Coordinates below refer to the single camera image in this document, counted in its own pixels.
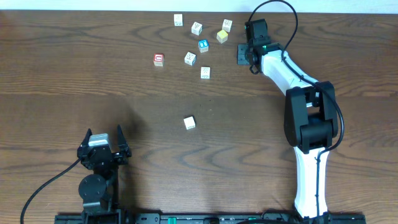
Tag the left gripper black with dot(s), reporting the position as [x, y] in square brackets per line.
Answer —
[118, 156]

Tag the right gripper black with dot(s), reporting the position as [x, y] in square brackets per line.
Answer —
[241, 59]

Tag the white block with pattern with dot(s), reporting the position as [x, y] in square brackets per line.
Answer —
[205, 72]

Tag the plain white block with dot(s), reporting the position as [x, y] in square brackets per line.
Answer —
[189, 122]

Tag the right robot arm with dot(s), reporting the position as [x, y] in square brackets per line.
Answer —
[310, 115]

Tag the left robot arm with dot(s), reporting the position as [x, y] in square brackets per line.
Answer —
[100, 190]

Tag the yellow-top block near centre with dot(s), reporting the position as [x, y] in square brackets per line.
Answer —
[222, 36]

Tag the white patterned block top right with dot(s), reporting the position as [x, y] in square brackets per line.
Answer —
[227, 25]

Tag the blue letter block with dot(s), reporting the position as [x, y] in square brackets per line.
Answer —
[203, 46]

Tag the white block tilted top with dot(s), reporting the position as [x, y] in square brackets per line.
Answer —
[197, 28]

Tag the white block top left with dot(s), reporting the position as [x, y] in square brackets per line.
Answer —
[178, 20]

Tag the red letter block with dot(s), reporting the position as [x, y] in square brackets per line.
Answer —
[158, 60]

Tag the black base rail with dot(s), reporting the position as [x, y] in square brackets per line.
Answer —
[155, 218]

